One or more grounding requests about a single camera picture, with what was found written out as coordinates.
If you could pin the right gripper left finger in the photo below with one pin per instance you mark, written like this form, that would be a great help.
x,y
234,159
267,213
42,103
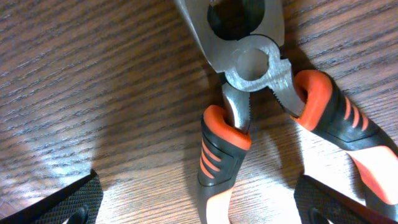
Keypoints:
x,y
78,202

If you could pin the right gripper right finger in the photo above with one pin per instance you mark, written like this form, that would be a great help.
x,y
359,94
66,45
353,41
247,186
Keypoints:
x,y
317,203

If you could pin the orange-black long nose pliers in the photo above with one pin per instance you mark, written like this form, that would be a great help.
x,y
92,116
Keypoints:
x,y
241,41

